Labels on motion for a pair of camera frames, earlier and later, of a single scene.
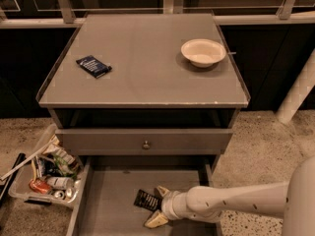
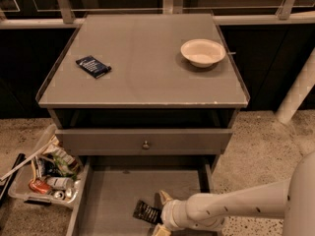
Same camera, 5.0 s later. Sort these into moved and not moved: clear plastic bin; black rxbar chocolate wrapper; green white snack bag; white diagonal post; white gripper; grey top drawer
Moved: white gripper; black rxbar chocolate wrapper
Not moved: grey top drawer; clear plastic bin; white diagonal post; green white snack bag
